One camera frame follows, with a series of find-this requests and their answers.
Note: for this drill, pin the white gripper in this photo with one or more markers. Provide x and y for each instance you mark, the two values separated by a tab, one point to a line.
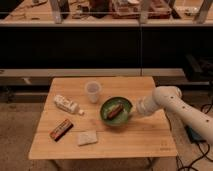
145	107

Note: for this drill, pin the green ceramic bowl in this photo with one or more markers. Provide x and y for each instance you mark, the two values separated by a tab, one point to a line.
122	117

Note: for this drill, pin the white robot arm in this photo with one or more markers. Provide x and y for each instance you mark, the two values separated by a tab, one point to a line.
170	98

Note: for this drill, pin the brown sausage in bowl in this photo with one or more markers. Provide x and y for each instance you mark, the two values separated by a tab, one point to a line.
115	111

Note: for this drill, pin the clear plastic cup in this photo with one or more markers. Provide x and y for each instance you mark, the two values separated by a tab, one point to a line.
92	89

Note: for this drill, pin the wooden table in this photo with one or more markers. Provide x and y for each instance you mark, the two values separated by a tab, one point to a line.
140	137

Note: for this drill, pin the beige sponge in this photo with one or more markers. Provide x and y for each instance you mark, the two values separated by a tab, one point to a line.
87	137

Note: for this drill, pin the brown chocolate bar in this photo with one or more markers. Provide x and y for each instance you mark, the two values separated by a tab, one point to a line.
61	130

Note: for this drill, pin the white plastic bottle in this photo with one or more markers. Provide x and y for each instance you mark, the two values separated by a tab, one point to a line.
67	105

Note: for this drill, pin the long workbench shelf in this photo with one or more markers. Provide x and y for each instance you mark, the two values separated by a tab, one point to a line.
106	13

